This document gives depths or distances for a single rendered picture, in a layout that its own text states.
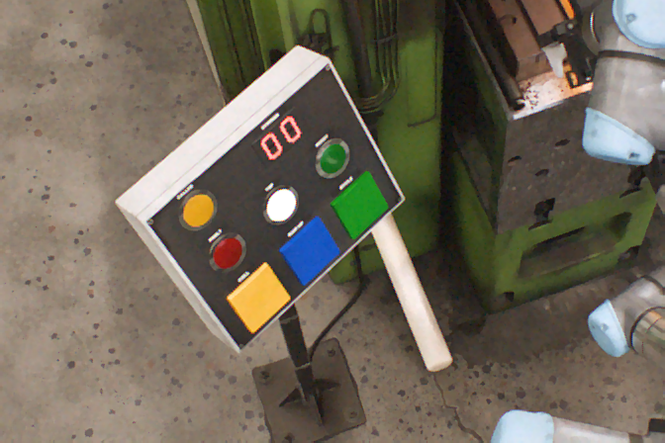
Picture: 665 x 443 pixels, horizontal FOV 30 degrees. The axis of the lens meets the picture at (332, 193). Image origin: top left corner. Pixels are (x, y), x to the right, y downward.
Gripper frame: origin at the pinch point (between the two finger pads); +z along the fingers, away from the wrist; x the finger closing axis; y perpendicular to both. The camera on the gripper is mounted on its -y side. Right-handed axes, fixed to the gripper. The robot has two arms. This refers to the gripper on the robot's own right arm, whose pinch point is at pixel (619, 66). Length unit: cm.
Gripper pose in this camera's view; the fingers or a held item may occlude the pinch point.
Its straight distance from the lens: 191.5
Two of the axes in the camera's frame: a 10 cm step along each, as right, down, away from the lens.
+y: 0.8, 4.6, 8.9
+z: -3.3, -8.3, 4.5
